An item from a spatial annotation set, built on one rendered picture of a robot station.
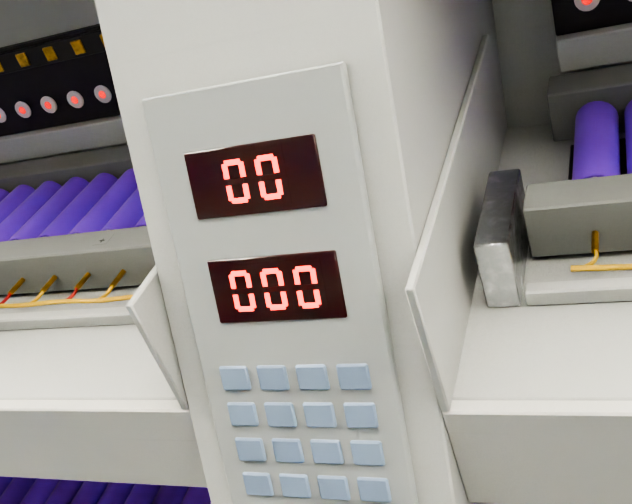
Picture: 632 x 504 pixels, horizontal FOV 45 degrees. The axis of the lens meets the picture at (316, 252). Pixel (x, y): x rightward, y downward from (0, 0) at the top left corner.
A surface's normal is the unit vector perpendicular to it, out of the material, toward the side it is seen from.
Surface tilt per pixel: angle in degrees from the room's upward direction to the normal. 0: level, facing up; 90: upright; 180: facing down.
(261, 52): 90
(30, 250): 21
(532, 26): 90
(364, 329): 90
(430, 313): 90
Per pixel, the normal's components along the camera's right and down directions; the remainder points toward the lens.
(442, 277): 0.91, -0.07
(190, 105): -0.36, 0.27
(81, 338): -0.29, -0.80
